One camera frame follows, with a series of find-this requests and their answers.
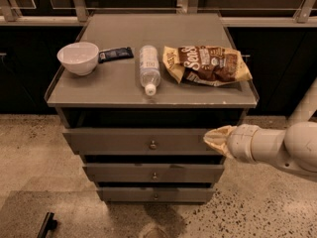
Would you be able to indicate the cloth covered gripper body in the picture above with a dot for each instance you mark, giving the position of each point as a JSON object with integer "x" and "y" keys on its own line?
{"x": 244, "y": 142}

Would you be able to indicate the grey top drawer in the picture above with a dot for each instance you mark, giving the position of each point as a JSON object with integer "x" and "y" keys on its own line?
{"x": 136, "y": 141}

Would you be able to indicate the grey drawer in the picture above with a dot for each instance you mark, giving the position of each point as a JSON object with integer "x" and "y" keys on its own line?
{"x": 136, "y": 141}
{"x": 156, "y": 194}
{"x": 153, "y": 172}

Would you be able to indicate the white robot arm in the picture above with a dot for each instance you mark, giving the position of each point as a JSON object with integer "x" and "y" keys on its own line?
{"x": 292, "y": 150}

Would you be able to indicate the grey drawer cabinet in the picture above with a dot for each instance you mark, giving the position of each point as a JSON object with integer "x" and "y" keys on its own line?
{"x": 111, "y": 96}

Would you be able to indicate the grey bottom drawer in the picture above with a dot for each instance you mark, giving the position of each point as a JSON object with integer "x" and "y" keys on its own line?
{"x": 156, "y": 194}

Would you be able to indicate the grey middle drawer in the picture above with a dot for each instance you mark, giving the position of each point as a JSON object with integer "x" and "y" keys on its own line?
{"x": 153, "y": 172}

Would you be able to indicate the brown yellow chip bag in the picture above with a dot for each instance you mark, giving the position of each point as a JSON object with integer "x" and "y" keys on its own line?
{"x": 208, "y": 65}

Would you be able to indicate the clear plastic water bottle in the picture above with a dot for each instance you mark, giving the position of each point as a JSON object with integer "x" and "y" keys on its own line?
{"x": 149, "y": 69}

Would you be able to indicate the dark blue snack bar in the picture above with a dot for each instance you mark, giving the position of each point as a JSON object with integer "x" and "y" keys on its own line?
{"x": 115, "y": 54}

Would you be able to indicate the white bowl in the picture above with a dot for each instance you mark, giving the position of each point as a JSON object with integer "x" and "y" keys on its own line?
{"x": 79, "y": 58}

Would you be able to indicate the black object on floor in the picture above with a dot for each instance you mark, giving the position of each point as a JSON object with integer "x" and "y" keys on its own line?
{"x": 48, "y": 224}

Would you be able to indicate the metal railing frame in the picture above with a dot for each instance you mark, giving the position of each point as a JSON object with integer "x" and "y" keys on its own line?
{"x": 232, "y": 13}

